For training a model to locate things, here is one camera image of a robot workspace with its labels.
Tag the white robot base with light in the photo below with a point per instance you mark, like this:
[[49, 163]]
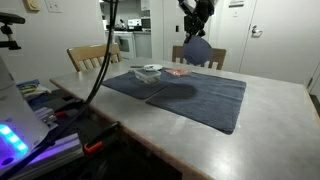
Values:
[[20, 130]]

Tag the orange handled clamp upper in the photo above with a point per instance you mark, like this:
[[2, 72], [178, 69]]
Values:
[[66, 113]]

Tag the orange snack packet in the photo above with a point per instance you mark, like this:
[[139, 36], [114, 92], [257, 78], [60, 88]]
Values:
[[179, 72]]

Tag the orange handled clamp lower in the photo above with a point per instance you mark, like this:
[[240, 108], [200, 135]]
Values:
[[97, 143]]

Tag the wooden chair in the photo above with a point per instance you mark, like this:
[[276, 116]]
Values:
[[215, 62], [87, 57]]

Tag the white kitchen stove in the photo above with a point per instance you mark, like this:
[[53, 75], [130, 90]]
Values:
[[125, 41]]

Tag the stacked cloths and books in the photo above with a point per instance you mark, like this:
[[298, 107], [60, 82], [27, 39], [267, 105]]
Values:
[[32, 89]]

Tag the silver door handle right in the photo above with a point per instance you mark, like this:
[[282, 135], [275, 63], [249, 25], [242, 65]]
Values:
[[256, 32]]

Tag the dark blue placemat near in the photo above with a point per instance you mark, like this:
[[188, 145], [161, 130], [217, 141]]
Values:
[[130, 85]]

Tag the aluminium rail frame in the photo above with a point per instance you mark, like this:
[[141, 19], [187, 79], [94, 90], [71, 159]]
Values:
[[65, 150]]

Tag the white round plate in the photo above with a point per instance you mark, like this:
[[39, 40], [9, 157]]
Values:
[[153, 67]]

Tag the orange handled clamp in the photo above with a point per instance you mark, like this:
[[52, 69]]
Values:
[[66, 113], [97, 143]]

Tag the beige thermostat dial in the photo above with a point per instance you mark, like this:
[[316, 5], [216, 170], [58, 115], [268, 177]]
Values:
[[32, 5]]

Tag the clear plastic tupperware container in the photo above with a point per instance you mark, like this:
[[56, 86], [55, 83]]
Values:
[[147, 77]]

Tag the dark blue placemat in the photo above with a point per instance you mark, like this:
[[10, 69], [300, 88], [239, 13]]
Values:
[[130, 85], [211, 100]]

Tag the wooden chair right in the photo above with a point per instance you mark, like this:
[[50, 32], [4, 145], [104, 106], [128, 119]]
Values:
[[215, 62]]

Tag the blue plastic bowl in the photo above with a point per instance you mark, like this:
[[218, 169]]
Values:
[[197, 51]]

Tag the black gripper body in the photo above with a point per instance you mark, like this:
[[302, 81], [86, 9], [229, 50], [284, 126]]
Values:
[[196, 17]]

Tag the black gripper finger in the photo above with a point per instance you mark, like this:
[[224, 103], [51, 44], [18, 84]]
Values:
[[187, 37]]

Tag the dark blue placemat far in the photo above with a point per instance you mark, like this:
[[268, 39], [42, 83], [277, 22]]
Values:
[[211, 100]]

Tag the wooden chair middle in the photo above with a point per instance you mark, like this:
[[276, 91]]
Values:
[[87, 57]]

